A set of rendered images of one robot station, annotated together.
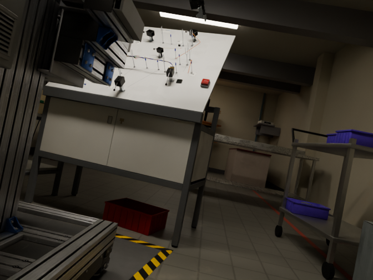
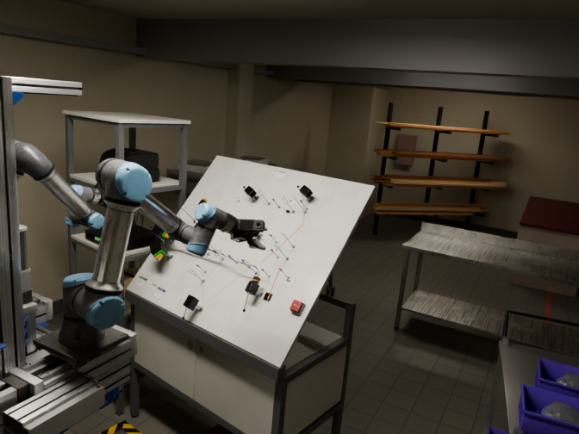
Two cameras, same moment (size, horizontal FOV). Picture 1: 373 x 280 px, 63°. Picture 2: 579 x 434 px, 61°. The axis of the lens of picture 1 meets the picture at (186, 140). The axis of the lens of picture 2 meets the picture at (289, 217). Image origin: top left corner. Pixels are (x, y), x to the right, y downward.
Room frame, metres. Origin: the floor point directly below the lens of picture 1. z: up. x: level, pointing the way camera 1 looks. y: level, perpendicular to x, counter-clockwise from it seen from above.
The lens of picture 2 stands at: (0.08, -0.82, 2.03)
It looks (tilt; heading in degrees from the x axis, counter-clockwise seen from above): 14 degrees down; 23
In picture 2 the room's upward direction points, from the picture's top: 5 degrees clockwise
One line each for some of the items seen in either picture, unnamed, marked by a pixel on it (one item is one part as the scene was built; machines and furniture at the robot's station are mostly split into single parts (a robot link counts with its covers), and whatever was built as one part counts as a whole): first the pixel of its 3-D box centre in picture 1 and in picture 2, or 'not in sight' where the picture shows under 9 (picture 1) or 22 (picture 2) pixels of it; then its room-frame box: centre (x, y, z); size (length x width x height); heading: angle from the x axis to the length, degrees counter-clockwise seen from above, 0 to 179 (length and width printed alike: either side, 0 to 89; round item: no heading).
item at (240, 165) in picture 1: (243, 166); (549, 238); (7.74, -1.57, 0.40); 2.45 x 0.75 x 0.80; 176
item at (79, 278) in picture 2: not in sight; (82, 293); (1.24, 0.42, 1.33); 0.13 x 0.12 x 0.14; 71
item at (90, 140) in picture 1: (77, 130); (164, 348); (2.14, 0.76, 0.60); 0.55 x 0.02 x 0.39; 76
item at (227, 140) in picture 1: (248, 169); (504, 296); (4.68, -1.02, 0.46); 1.80 x 0.68 x 0.93; 86
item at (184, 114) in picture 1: (117, 103); (194, 328); (2.05, 0.50, 0.83); 1.18 x 0.05 x 0.06; 76
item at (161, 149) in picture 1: (149, 145); (232, 388); (2.00, 0.23, 0.60); 0.55 x 0.03 x 0.39; 76
